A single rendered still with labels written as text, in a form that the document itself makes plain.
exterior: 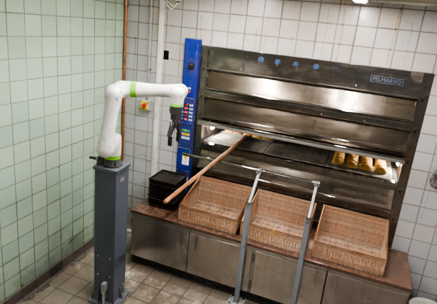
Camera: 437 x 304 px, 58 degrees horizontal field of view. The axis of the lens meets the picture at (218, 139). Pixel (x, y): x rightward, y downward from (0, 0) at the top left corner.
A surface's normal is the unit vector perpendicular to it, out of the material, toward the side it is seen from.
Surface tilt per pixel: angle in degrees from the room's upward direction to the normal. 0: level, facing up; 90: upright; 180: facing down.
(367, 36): 90
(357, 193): 70
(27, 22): 90
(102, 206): 90
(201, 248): 90
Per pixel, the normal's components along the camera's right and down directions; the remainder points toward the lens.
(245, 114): -0.30, -0.11
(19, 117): 0.93, 0.19
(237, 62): -0.36, 0.27
